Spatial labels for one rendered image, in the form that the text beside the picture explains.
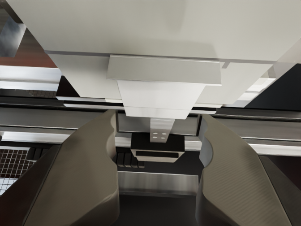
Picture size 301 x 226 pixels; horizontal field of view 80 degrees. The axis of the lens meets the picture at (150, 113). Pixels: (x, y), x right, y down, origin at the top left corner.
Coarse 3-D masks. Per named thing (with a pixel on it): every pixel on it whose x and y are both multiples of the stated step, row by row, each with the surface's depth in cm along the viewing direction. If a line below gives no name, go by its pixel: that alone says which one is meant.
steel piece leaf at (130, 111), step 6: (126, 108) 23; (132, 108) 23; (138, 108) 23; (144, 108) 23; (150, 108) 23; (156, 108) 23; (126, 114) 25; (132, 114) 25; (138, 114) 25; (144, 114) 25; (150, 114) 25; (156, 114) 25; (162, 114) 25; (168, 114) 25; (174, 114) 25; (180, 114) 24; (186, 114) 24
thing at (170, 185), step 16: (128, 176) 20; (144, 176) 20; (160, 176) 20; (176, 176) 20; (192, 176) 20; (128, 192) 19; (144, 192) 19; (160, 192) 19; (176, 192) 19; (192, 192) 19; (128, 208) 18; (144, 208) 18; (160, 208) 18; (176, 208) 18; (192, 208) 18; (112, 224) 17; (128, 224) 17; (144, 224) 17; (160, 224) 17; (176, 224) 17; (192, 224) 17
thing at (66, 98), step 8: (64, 80) 23; (64, 88) 22; (72, 88) 22; (56, 96) 22; (64, 96) 22; (72, 96) 22; (80, 96) 22; (64, 104) 24; (72, 104) 24; (80, 104) 24; (88, 104) 24; (96, 104) 24; (104, 104) 24; (112, 104) 24; (120, 104) 24; (192, 112) 24; (200, 112) 24; (208, 112) 24
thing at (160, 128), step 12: (156, 120) 26; (168, 120) 26; (156, 132) 32; (168, 132) 32; (132, 144) 40; (144, 144) 40; (156, 144) 40; (168, 144) 40; (180, 144) 40; (144, 156) 40; (156, 156) 40; (168, 156) 40
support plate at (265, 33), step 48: (48, 0) 10; (96, 0) 10; (144, 0) 10; (192, 0) 10; (240, 0) 10; (288, 0) 9; (48, 48) 14; (96, 48) 14; (144, 48) 13; (192, 48) 13; (240, 48) 13; (288, 48) 13; (96, 96) 21; (240, 96) 19
